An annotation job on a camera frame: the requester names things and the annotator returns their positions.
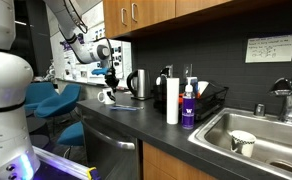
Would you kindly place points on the stainless steel sink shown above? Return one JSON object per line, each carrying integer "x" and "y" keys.
{"x": 269, "y": 139}

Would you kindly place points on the white poster board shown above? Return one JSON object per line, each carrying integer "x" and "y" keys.
{"x": 79, "y": 44}

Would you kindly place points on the wooden upper cabinets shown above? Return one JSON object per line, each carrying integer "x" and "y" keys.
{"x": 124, "y": 16}

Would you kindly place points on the white mug in sink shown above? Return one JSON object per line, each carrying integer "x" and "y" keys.
{"x": 242, "y": 142}

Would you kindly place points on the white mug with black print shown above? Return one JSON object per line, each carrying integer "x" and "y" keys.
{"x": 105, "y": 97}

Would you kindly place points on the black dish drying rack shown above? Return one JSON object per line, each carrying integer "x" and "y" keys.
{"x": 212, "y": 97}

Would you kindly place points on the stainless steel electric kettle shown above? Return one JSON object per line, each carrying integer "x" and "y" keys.
{"x": 138, "y": 83}

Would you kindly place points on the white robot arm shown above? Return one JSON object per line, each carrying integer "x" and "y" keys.
{"x": 18, "y": 160}

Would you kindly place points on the chrome kitchen faucet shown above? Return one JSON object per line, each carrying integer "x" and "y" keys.
{"x": 283, "y": 88}

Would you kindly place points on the black coffee maker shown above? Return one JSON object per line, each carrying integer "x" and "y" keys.
{"x": 160, "y": 90}

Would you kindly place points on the wooden lower cabinet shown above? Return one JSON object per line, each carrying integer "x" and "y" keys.
{"x": 158, "y": 165}

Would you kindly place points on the white paper towel roll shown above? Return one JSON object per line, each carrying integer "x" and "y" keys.
{"x": 172, "y": 100}

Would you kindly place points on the blue chair behind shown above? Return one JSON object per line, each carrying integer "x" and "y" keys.
{"x": 38, "y": 92}

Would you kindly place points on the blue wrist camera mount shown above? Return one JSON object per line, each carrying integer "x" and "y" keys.
{"x": 101, "y": 71}

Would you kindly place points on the white paper note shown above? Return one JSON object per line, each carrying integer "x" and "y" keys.
{"x": 269, "y": 49}

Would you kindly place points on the stainless steel dishwasher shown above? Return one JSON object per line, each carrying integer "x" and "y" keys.
{"x": 113, "y": 152}

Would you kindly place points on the blue chair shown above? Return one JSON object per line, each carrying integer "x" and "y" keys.
{"x": 38, "y": 92}
{"x": 61, "y": 104}

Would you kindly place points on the purple hand sanitizer bottle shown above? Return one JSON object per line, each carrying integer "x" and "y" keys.
{"x": 188, "y": 106}

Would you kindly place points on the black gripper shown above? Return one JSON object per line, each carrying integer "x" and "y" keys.
{"x": 111, "y": 80}

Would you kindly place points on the blue plastic fork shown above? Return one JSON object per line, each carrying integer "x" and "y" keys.
{"x": 122, "y": 108}

